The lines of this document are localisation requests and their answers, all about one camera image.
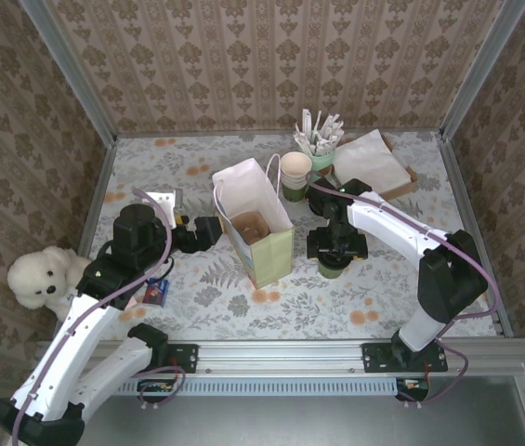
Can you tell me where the stack of paper cups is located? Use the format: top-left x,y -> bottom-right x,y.
280,151 -> 313,203

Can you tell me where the grey slotted cable duct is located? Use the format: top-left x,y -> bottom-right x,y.
112,376 -> 400,397

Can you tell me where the floral patterned table cover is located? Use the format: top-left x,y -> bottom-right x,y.
78,132 -> 500,343

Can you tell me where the brown cardboard cup carrier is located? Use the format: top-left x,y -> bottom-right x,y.
231,211 -> 271,245

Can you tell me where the stack of white napkins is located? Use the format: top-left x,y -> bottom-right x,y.
334,128 -> 411,194

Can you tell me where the black controller board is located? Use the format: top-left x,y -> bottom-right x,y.
137,378 -> 175,405
395,376 -> 430,403

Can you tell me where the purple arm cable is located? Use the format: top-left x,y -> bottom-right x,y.
307,180 -> 500,410
10,188 -> 187,446

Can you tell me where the green paper coffee cup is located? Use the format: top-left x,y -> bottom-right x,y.
319,263 -> 352,281

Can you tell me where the mint green holder cup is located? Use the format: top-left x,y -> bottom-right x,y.
308,149 -> 337,186

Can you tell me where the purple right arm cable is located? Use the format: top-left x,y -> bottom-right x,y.
307,180 -> 500,410

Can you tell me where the pastel paper takeout bag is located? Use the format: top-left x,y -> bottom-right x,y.
210,153 -> 296,290

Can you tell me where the brown cardboard tray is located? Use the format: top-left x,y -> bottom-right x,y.
331,134 -> 419,202

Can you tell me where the white teddy bear plush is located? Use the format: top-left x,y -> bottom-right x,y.
7,245 -> 94,321

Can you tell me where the grey metal panel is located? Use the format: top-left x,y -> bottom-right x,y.
8,374 -> 525,446

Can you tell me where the aluminium side rail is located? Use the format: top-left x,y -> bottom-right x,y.
437,132 -> 514,338
75,137 -> 119,256

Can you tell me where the blue small box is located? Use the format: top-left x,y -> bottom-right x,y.
145,277 -> 171,308

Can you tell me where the aluminium frame post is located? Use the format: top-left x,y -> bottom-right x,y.
19,0 -> 118,146
439,0 -> 525,140

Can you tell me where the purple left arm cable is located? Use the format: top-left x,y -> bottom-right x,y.
10,188 -> 187,446

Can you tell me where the aluminium front rail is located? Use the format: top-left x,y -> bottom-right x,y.
33,338 -> 525,375

